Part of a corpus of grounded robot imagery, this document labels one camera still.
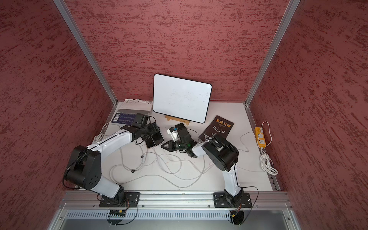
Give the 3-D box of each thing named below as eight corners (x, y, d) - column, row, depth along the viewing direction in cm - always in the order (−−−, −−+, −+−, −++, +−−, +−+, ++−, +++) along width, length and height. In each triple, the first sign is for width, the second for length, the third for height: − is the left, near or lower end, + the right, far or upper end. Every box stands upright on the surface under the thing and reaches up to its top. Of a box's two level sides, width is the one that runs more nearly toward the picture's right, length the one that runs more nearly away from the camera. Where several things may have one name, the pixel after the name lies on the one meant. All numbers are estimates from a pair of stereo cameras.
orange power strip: (257, 147, 97) (259, 144, 94) (254, 128, 107) (256, 125, 104) (264, 148, 96) (267, 145, 93) (260, 129, 106) (263, 126, 103)
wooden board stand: (165, 120, 109) (165, 116, 106) (166, 118, 111) (166, 114, 107) (188, 125, 106) (188, 122, 103) (189, 123, 107) (189, 120, 104)
